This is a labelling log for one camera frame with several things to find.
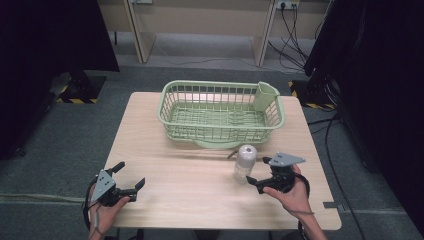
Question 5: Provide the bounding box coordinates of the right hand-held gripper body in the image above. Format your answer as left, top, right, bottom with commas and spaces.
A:
267, 151, 307, 195

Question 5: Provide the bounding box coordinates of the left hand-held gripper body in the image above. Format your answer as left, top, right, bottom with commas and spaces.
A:
89, 168, 132, 208

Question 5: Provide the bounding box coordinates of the clear bottle with grey cap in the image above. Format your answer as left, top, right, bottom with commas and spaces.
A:
227, 144, 259, 184

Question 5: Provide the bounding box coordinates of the light green plastic basket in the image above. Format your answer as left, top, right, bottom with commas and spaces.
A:
157, 79, 286, 150

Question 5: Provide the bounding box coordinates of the person's right hand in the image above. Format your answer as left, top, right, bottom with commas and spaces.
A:
262, 164, 315, 220

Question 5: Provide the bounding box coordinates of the person's left hand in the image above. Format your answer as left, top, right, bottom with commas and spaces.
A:
87, 195, 131, 240

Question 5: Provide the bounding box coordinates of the grey tape strip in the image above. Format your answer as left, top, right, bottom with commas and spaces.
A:
322, 201, 347, 212

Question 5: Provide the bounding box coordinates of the light green cutlery holder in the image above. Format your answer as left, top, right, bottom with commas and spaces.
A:
252, 81, 282, 113

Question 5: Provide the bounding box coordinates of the black stand base striped tape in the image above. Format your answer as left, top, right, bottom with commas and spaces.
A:
287, 79, 337, 111
49, 71, 108, 105

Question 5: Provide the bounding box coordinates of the beige wooden desk leg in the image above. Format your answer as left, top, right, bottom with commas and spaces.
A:
251, 0, 280, 67
122, 0, 158, 65

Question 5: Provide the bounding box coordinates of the black curtain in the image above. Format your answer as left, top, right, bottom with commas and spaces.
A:
303, 0, 424, 236
0, 0, 121, 160

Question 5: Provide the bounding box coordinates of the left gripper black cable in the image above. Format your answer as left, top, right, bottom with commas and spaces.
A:
82, 177, 102, 234

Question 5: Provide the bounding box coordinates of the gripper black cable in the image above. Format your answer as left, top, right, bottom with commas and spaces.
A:
293, 171, 312, 240
82, 177, 102, 234

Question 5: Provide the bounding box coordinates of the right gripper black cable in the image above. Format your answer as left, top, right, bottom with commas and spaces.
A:
293, 171, 312, 240

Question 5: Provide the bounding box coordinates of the black floor cable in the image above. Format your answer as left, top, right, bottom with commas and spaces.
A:
306, 112, 369, 240

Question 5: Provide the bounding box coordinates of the bundle of black floor cables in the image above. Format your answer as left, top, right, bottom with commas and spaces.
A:
267, 2, 326, 73

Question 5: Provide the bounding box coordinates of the white wall power outlet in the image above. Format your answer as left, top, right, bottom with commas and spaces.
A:
275, 0, 301, 11

